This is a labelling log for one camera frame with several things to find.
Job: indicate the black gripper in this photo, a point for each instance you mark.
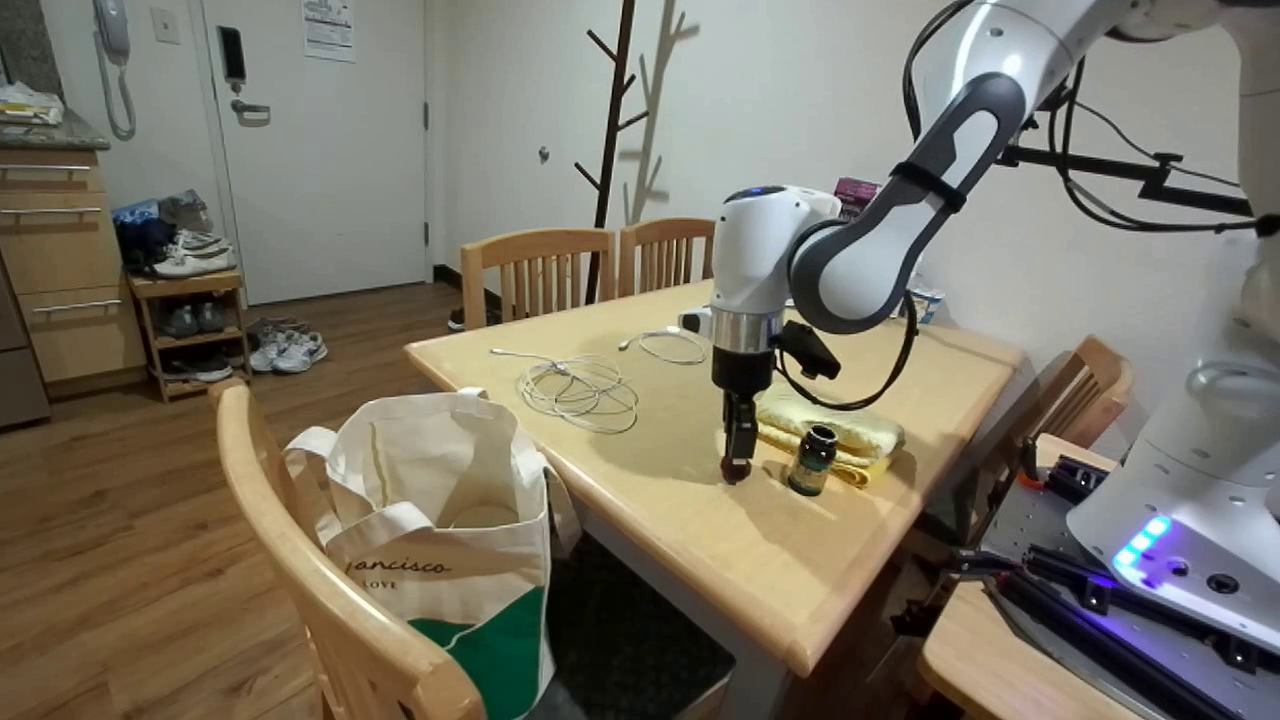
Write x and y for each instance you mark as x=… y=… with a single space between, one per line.
x=743 y=372

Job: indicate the small dark bottle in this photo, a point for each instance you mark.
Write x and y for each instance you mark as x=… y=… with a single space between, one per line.
x=809 y=462

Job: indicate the yellow textured cloth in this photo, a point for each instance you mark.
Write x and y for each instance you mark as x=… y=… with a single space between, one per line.
x=854 y=434

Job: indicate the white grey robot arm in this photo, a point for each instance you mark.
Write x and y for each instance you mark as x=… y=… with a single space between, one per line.
x=854 y=265

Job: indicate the white robot base blue light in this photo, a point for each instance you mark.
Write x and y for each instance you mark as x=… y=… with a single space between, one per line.
x=1200 y=521

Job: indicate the white plug adapter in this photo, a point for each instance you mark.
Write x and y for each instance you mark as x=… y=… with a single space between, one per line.
x=694 y=321

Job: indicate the light wooden slatted chair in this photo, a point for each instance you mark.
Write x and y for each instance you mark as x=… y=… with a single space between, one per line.
x=665 y=252
x=535 y=275

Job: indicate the beige canvas tote bag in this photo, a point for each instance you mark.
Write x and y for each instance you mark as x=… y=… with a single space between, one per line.
x=442 y=532

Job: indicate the wooden chair beside robot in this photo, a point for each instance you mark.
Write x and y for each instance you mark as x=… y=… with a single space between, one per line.
x=1053 y=402

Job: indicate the dark brown coat tree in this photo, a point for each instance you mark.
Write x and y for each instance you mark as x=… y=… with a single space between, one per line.
x=611 y=144

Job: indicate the orange black clamp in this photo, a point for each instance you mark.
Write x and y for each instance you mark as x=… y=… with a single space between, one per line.
x=1067 y=479

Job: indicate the wooden side desk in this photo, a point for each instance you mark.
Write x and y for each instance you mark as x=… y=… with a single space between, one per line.
x=1014 y=673

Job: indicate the wooden chair holding tote bag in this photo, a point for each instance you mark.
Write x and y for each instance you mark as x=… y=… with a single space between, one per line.
x=305 y=573

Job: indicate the white door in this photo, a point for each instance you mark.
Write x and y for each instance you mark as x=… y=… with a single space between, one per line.
x=334 y=162

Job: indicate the wooden shoe rack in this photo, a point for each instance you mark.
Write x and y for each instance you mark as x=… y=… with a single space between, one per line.
x=185 y=344

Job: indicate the white grey sneaker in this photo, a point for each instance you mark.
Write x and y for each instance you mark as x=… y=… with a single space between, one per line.
x=196 y=258

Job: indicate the white paper notice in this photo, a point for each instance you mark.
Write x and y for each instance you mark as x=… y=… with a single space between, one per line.
x=330 y=26

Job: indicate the dark blue shoe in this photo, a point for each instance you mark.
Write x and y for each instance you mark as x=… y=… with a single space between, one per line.
x=141 y=239

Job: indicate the wooden drawer cabinet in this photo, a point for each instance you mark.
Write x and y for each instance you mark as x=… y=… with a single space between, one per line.
x=64 y=280

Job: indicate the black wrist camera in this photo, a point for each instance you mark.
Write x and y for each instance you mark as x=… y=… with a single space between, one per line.
x=806 y=351

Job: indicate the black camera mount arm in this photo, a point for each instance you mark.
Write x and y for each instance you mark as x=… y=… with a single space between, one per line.
x=1120 y=171

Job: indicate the white wall phone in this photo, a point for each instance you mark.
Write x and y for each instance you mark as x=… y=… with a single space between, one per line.
x=112 y=42

